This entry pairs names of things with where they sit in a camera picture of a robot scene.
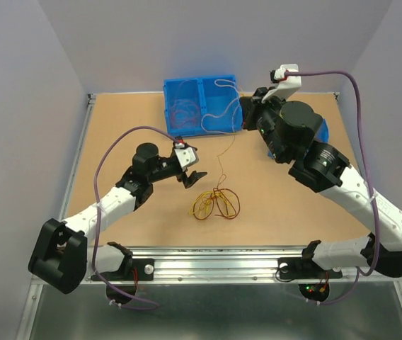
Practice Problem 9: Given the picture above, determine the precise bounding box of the yellow wire tangle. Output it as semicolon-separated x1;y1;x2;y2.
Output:
188;191;237;219

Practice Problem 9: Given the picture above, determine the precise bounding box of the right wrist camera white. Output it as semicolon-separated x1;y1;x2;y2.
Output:
261;64;302;103

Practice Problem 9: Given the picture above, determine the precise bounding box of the pale orange pulled wire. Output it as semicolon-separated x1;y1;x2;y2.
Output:
200;78;244;185

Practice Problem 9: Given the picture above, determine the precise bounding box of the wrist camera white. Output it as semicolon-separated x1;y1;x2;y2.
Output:
173;142;199;171
261;64;302;103

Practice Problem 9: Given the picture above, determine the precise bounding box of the blue double bin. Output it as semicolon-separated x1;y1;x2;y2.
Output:
163;74;243;137

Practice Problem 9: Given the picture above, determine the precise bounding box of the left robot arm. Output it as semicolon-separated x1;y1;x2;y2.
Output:
28;142;205;294

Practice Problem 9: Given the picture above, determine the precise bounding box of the pulled red wire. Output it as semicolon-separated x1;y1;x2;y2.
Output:
168;101;202;130
168;79;197;107

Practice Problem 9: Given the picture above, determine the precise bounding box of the aluminium rail frame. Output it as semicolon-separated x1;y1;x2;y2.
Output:
32;93;402;339

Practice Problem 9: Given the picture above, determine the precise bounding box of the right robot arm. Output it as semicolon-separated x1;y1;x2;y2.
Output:
239;88;402;279

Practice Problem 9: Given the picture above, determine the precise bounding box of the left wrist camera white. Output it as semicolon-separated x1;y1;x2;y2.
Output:
173;142;199;171

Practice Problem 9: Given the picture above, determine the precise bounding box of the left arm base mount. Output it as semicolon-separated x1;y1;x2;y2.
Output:
102;258;155;281

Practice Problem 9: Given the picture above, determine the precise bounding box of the red wire tangle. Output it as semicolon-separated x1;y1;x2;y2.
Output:
193;187;241;221

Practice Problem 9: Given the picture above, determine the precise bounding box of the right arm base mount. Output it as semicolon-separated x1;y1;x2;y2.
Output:
277;257;343;281

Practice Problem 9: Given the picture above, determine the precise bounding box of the blue single bin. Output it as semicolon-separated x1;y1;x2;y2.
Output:
258;116;329;164

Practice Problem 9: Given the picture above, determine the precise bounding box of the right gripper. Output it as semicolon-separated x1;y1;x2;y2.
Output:
242;85;290;164

